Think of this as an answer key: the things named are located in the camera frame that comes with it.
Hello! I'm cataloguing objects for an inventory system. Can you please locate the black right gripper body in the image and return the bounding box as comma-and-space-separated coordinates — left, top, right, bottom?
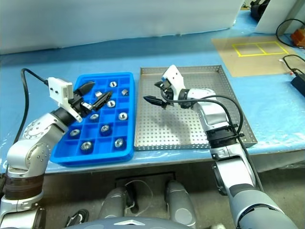
160, 80, 175, 109

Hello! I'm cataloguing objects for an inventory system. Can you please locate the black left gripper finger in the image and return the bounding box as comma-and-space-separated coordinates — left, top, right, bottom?
76, 81, 96, 96
91, 91, 113, 112

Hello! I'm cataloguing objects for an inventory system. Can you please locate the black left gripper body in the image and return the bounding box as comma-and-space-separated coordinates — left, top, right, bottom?
70, 92, 95, 117

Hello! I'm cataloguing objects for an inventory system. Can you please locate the perforated steel tray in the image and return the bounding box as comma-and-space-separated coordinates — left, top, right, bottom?
133, 64, 258, 152

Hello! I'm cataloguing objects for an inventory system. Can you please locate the blue compartment tray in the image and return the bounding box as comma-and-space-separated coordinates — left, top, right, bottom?
49, 72, 136, 167

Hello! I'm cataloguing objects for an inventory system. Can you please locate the brown mat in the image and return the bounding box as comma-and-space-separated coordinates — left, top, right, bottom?
211, 35, 305, 77

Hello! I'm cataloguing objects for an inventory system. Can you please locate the large white foam board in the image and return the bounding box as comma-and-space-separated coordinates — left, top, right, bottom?
0, 0, 246, 55

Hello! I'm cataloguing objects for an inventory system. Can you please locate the silver left robot leg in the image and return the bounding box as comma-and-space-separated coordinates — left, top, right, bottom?
99, 187, 128, 219

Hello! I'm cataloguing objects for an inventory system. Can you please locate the silver robot leg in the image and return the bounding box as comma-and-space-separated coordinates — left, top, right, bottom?
165, 180, 197, 227
99, 187, 128, 219

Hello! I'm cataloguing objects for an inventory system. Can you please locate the silver right robot leg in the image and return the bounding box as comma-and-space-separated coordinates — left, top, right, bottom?
165, 180, 197, 227

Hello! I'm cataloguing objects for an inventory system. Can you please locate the black sandal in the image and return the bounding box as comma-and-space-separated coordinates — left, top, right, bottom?
65, 208, 90, 227

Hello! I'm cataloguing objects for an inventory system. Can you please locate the black background device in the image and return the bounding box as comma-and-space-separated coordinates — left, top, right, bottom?
249, 0, 272, 21

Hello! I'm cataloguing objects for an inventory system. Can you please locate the grey robot torso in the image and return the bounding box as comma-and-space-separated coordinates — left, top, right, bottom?
59, 216, 191, 229

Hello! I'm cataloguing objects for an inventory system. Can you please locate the black power adapter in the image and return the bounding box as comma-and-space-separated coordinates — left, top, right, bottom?
290, 73, 305, 98

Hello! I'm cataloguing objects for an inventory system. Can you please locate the small white board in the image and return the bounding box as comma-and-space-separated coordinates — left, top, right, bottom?
254, 0, 305, 33

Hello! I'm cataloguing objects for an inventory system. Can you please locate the orange-brown block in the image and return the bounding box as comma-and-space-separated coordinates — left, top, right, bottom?
290, 28, 305, 47

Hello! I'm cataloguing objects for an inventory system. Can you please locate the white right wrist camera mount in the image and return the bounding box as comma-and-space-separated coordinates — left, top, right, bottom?
161, 64, 186, 101

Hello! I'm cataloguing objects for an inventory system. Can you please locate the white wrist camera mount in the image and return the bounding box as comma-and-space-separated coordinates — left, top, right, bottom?
161, 64, 186, 101
47, 76, 83, 124

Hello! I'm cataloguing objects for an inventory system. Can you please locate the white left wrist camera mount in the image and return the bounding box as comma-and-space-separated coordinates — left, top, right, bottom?
47, 76, 83, 124

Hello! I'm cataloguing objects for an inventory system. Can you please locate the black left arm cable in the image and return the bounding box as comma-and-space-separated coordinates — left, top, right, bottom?
10, 68, 50, 147

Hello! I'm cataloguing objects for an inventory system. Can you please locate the thin white floor wire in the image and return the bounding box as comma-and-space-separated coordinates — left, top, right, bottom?
123, 180, 153, 215

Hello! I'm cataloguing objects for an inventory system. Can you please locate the black adapter cable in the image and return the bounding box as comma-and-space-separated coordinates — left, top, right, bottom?
282, 54, 303, 76

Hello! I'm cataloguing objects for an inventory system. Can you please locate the black looped cable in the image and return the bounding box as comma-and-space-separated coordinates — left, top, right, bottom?
275, 18, 305, 48

